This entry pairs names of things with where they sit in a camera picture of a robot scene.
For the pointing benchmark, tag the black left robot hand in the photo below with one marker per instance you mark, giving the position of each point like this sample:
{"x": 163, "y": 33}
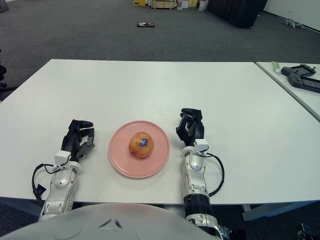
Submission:
{"x": 75, "y": 140}

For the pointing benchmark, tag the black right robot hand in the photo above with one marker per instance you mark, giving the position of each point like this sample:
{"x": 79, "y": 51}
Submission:
{"x": 197, "y": 130}

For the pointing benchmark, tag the pink round plate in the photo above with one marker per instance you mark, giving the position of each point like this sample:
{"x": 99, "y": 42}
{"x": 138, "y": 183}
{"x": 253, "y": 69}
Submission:
{"x": 120, "y": 160}

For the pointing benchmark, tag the red yellow apple with sticker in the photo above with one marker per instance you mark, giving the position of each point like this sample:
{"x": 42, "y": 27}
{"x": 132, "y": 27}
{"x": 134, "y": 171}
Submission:
{"x": 140, "y": 150}

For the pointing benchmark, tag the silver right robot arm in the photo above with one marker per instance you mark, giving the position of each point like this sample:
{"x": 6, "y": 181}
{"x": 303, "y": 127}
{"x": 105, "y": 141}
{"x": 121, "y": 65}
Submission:
{"x": 195, "y": 180}

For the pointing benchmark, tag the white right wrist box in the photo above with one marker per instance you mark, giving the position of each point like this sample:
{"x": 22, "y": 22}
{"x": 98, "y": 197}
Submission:
{"x": 201, "y": 145}

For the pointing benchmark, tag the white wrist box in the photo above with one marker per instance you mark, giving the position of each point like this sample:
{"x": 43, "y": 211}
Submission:
{"x": 62, "y": 156}
{"x": 201, "y": 145}

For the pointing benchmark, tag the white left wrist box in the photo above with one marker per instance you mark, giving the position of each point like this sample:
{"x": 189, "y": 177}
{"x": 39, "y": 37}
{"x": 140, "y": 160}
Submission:
{"x": 62, "y": 156}

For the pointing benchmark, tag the grey robot torso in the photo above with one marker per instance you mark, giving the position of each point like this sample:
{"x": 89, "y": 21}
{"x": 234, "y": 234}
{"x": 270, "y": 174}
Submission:
{"x": 100, "y": 225}

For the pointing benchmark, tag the black office chair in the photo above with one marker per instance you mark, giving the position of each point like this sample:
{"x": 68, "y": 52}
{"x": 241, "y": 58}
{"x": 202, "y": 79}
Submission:
{"x": 2, "y": 72}

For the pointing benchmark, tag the green white tube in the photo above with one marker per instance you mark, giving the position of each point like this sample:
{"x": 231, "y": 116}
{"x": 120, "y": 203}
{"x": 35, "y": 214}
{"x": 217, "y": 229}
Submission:
{"x": 275, "y": 67}

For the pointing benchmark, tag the black handheld controller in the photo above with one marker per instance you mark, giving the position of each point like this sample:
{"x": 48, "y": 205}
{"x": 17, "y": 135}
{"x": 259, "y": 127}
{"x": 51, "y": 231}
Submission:
{"x": 293, "y": 81}
{"x": 290, "y": 70}

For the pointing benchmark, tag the flat black item on floor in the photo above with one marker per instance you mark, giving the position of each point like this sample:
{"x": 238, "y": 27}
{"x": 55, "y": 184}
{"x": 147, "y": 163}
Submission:
{"x": 145, "y": 24}

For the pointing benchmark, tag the black curtain partition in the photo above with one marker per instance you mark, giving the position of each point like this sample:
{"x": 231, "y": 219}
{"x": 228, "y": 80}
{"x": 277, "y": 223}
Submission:
{"x": 237, "y": 12}

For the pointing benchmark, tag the white plastic bag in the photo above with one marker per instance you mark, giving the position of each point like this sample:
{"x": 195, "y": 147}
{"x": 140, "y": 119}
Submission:
{"x": 202, "y": 5}

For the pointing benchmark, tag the yellow carton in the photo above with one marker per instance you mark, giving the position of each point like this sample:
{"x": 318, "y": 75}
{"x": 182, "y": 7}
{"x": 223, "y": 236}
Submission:
{"x": 192, "y": 2}

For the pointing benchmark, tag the white stacked boxes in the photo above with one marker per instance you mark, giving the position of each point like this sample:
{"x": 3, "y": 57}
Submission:
{"x": 183, "y": 3}

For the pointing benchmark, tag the wooden crate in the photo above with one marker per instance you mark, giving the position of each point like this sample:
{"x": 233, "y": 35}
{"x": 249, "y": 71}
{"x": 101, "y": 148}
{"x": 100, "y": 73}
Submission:
{"x": 163, "y": 3}

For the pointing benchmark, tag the yellow box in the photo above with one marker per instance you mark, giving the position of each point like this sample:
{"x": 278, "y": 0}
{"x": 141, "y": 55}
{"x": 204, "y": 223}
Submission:
{"x": 138, "y": 2}

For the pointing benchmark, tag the grey robot dog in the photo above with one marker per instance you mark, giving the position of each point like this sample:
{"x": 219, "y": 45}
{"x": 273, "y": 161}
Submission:
{"x": 292, "y": 23}

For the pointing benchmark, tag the black wheeled base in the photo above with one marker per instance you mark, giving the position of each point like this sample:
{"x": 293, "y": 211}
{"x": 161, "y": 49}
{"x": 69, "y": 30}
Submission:
{"x": 302, "y": 230}

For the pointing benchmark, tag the grey bin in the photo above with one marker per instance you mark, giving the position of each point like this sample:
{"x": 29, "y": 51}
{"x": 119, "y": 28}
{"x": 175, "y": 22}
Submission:
{"x": 3, "y": 3}

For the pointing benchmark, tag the blue grey table frame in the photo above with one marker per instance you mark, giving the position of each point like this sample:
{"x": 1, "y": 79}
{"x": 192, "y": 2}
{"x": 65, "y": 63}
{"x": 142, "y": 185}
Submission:
{"x": 262, "y": 211}

